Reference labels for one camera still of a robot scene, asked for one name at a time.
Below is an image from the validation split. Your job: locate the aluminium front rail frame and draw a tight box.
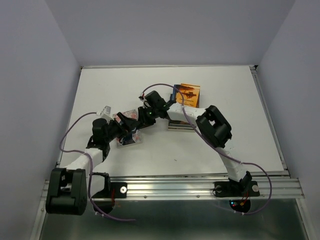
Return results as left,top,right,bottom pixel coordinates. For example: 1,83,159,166
31,65,318,240

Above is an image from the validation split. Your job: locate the Three Days to See book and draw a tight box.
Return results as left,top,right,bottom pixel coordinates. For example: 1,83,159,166
168,125,193,130

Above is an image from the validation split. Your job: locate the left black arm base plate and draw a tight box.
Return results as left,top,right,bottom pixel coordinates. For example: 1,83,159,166
90,181,128,199

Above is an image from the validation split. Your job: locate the Tale of Two Cities book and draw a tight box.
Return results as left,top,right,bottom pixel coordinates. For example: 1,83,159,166
168,124,192,128

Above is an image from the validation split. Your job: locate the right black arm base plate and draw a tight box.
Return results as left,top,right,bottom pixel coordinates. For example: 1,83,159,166
212,181,260,198

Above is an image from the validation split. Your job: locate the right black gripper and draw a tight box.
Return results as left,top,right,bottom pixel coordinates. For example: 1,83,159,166
135,106,158,131

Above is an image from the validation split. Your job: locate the orange Huckleberry Finn book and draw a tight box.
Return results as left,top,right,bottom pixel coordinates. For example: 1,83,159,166
174,82,201,109

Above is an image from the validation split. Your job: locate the floral cover white book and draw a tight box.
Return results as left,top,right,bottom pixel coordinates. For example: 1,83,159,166
115,108,143,148

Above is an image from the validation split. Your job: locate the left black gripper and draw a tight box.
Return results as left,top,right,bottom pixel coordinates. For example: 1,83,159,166
104,112,139,143

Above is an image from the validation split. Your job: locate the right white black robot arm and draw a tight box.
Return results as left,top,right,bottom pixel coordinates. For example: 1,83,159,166
138,90,252,198

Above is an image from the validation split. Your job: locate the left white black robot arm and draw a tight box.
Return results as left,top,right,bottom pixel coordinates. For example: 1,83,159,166
45,112,141,220

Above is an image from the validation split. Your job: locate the white table board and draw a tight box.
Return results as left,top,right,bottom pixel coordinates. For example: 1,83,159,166
60,66,284,177

